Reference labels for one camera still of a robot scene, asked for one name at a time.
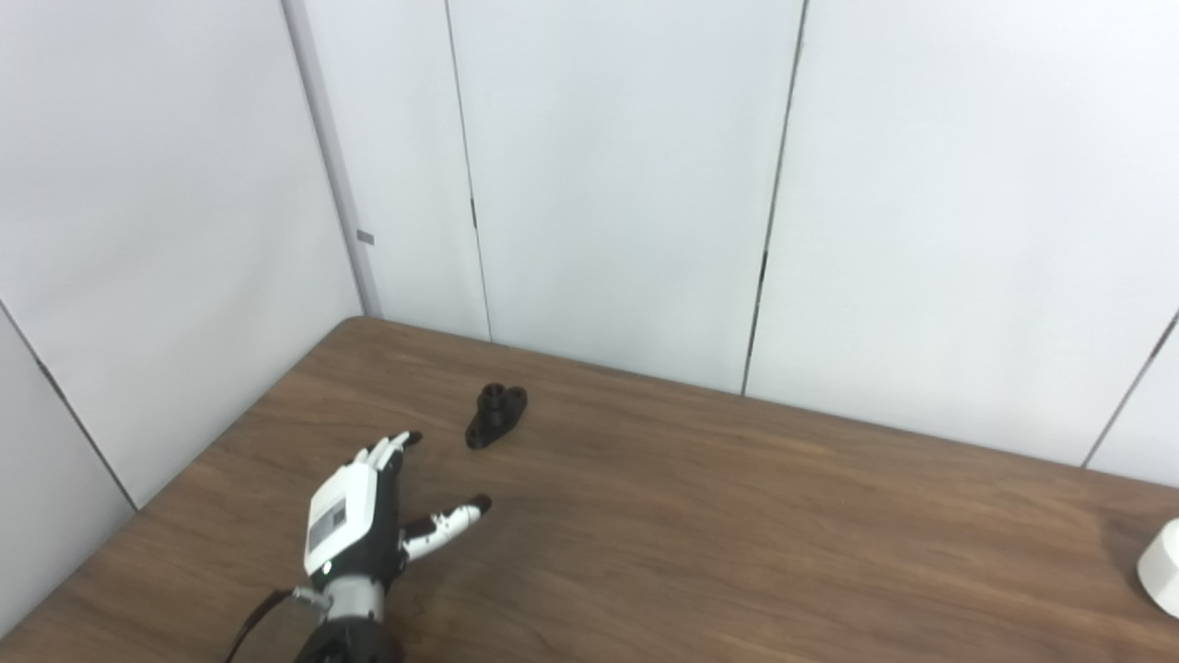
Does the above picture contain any round white plastic piece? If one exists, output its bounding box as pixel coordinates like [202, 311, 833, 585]
[1136, 518, 1179, 620]

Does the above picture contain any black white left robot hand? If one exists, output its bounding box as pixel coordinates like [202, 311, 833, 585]
[303, 430, 493, 590]

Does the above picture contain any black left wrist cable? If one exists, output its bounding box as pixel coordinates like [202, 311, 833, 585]
[224, 587, 333, 663]

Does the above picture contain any black plastic holder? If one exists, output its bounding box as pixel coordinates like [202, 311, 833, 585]
[464, 383, 529, 451]

